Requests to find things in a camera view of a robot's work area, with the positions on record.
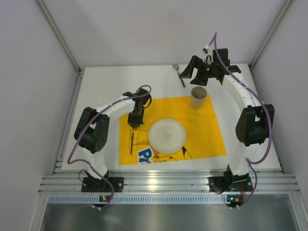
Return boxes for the fork with teal handle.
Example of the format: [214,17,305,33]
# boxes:
[129,129,135,155]

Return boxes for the beige cup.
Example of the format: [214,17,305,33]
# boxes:
[191,86,207,110]

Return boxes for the spoon with teal handle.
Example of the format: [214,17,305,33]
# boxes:
[172,64,186,88]

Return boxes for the cream round plate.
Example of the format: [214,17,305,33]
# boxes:
[148,119,187,154]

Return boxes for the yellow cartoon cloth placemat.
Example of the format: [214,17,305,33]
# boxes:
[119,96,226,165]

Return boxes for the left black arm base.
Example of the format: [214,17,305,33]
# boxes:
[78,169,124,193]

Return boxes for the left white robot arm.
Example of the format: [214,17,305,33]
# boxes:
[67,85,152,181]

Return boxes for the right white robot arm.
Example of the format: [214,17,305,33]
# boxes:
[179,48,275,193]

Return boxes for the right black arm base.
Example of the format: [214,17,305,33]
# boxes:
[208,166,253,194]

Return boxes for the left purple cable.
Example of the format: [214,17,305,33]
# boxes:
[66,84,152,211]

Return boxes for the right aluminium frame post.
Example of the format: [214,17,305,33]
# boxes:
[248,0,294,71]

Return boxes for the aluminium frame post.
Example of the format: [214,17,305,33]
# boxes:
[248,0,294,71]
[35,0,82,74]

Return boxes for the aluminium mounting rail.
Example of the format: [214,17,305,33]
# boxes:
[38,170,300,194]

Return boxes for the slotted grey cable duct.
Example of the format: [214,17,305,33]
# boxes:
[48,194,244,205]

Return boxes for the left aluminium frame post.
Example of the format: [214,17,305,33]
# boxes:
[35,0,82,74]

